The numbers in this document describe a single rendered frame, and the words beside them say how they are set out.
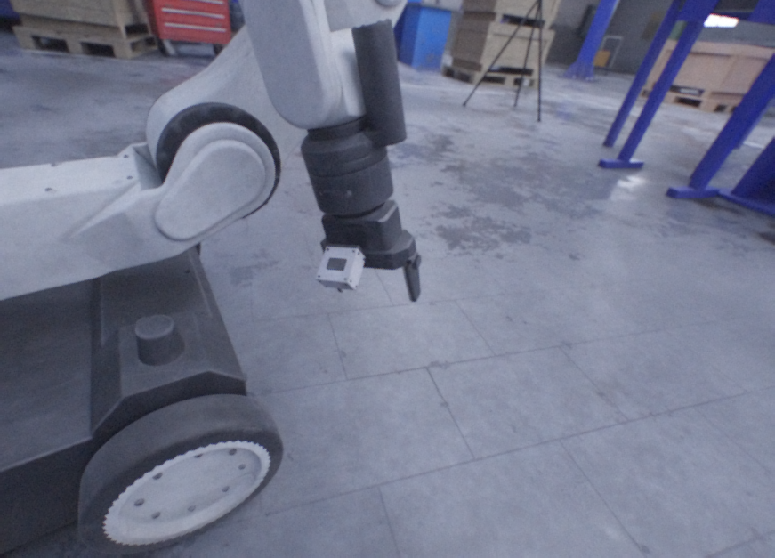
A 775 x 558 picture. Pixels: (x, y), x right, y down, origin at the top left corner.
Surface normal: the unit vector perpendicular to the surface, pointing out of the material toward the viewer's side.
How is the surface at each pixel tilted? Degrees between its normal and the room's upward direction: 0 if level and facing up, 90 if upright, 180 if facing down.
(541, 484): 0
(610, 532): 0
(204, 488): 90
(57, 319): 0
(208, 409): 18
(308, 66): 97
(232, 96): 90
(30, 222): 90
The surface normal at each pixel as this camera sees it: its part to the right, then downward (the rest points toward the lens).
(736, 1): -0.95, 0.09
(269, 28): -0.41, 0.59
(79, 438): 0.11, -0.81
